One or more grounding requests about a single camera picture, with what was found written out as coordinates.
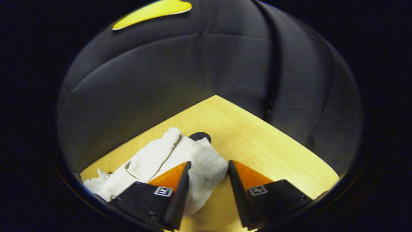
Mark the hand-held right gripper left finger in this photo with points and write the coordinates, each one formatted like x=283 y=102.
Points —
x=178 y=199

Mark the white jeans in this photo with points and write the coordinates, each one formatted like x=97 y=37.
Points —
x=154 y=161

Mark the black backdrop cloth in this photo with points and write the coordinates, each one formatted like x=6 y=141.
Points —
x=161 y=80

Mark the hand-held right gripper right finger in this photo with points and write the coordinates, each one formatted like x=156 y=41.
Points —
x=239 y=196

